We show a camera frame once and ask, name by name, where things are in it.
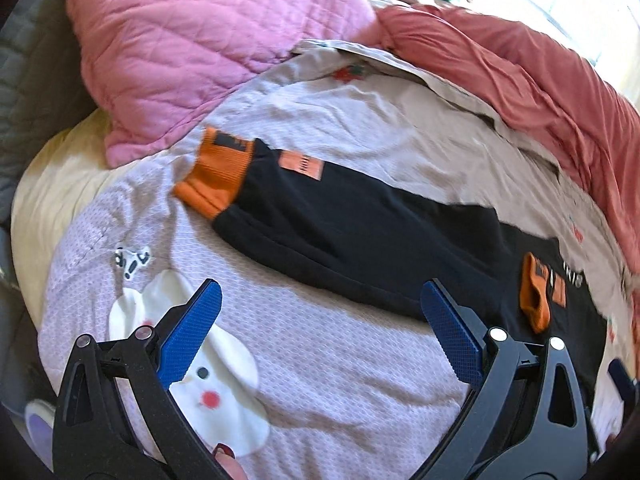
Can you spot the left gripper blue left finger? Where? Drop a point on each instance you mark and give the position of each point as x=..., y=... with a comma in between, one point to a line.
x=159, y=357

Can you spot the beige strawberry bear bedsheet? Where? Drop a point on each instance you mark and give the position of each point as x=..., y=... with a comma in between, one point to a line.
x=300, y=382

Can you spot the grey quilted headboard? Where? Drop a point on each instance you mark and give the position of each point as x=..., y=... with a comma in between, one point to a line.
x=42, y=92

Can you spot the pink quilted pillow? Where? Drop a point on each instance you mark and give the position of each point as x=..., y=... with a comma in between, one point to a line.
x=157, y=67

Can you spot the cream yellow pillow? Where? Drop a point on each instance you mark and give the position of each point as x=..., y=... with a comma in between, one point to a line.
x=61, y=181

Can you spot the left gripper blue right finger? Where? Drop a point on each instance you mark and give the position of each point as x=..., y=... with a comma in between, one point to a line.
x=474, y=447

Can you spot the terracotta red blanket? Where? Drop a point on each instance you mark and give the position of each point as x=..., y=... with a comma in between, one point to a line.
x=537, y=87

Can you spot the black sweater with orange cuffs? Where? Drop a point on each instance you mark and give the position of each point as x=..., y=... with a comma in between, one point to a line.
x=334, y=228

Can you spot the left hand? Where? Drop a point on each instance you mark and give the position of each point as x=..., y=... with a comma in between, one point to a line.
x=225, y=458

